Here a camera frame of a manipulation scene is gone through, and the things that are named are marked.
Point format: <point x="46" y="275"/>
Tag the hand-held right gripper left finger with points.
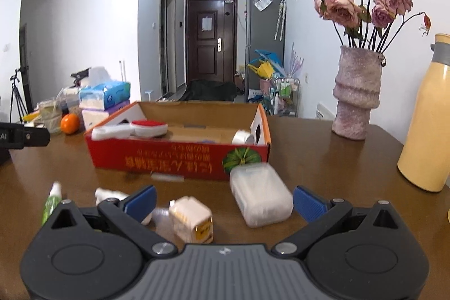
<point x="140" y="204"/>

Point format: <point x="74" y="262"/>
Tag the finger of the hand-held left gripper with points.
<point x="24" y="136"/>

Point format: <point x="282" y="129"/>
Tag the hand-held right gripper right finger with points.
<point x="309" y="204"/>

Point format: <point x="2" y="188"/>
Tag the red printed cardboard box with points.
<point x="158" y="159"/>

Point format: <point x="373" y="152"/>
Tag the clear plastic swab box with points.
<point x="260" y="194"/>

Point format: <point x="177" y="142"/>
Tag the small white yellow box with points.
<point x="191" y="219"/>

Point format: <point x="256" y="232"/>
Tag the white tape roll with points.
<point x="243" y="137"/>

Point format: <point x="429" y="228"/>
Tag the clear glass jar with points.
<point x="50" y="117"/>

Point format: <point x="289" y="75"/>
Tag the white crumpled item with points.
<point x="109" y="195"/>

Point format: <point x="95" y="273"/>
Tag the clear plastic tube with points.
<point x="168" y="177"/>

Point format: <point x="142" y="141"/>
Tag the orange fruit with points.
<point x="70" y="124"/>

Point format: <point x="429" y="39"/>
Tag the green spray bottle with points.
<point x="51" y="205"/>

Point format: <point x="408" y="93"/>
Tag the white red scrub brush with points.
<point x="147" y="127"/>

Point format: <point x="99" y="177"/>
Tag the purple tissue pack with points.
<point x="102" y="117"/>

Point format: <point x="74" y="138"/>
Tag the blue tissue pack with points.
<point x="105" y="94"/>

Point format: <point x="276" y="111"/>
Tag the white panel board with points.
<point x="323" y="112"/>

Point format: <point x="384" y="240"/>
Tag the pink textured vase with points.
<point x="355" y="99"/>

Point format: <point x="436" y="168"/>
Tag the pink plastic bucket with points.
<point x="265" y="86"/>

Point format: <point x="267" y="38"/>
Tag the black folding chair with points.
<point x="211" y="92"/>

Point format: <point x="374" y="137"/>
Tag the yellow thermos bottle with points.
<point x="427" y="124"/>

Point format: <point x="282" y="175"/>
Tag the yellow plastic dustpan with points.
<point x="262" y="69"/>

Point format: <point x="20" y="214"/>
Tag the pastel fairy wings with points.
<point x="296" y="61"/>

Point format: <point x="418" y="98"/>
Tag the blue plastic dustpan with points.
<point x="267" y="55"/>

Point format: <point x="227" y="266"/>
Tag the dark brown door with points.
<point x="211" y="43"/>

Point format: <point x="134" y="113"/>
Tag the grey refrigerator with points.
<point x="263" y="29"/>

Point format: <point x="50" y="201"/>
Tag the pale folded umbrella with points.
<point x="280" y="17"/>

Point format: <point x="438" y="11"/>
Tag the clear plastic bag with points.
<point x="263" y="3"/>

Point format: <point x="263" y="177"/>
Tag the black camera tripod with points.
<point x="17" y="96"/>

